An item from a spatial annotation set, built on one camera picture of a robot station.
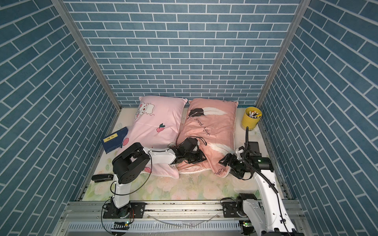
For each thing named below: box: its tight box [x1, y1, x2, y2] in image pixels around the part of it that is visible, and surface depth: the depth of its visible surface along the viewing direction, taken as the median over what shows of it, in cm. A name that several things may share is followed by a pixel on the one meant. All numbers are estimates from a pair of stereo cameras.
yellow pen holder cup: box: [241, 106, 263, 130], surface depth 102 cm
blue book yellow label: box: [101, 126, 129, 154], surface depth 102 cm
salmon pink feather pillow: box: [176, 98, 239, 178], surface depth 98 cm
